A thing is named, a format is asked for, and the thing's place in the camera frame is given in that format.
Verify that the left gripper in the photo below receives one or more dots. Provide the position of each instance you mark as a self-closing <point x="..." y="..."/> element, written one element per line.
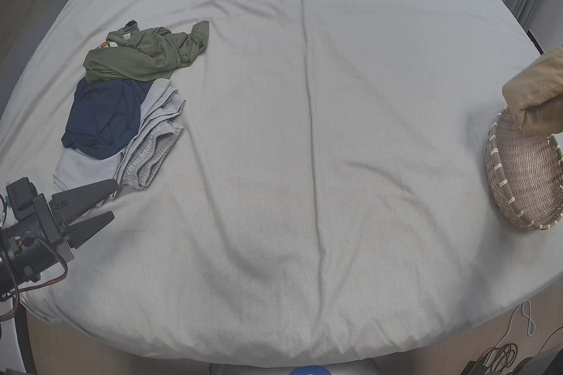
<point x="39" y="241"/>

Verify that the tan shorts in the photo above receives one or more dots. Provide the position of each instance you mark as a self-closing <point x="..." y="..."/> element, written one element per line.
<point x="536" y="87"/>

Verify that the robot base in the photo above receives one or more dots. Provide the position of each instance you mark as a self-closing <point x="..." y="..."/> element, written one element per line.
<point x="308" y="371"/>

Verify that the dark blue garment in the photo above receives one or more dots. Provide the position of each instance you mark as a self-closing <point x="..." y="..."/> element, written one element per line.
<point x="101" y="118"/>

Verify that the pale grey garment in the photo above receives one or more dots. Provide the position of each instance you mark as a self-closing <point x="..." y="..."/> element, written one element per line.
<point x="165" y="103"/>

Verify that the green garment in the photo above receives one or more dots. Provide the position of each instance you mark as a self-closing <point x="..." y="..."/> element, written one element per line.
<point x="132" y="61"/>

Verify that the bed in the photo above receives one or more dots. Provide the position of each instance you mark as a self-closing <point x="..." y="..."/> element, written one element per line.
<point x="286" y="188"/>

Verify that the round woven basket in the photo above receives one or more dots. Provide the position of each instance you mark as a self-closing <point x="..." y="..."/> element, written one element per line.
<point x="528" y="171"/>

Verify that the grey knitted shorts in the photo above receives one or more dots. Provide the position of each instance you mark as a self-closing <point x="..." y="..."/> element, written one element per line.
<point x="149" y="158"/>

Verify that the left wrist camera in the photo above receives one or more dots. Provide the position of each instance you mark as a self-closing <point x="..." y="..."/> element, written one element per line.
<point x="22" y="193"/>

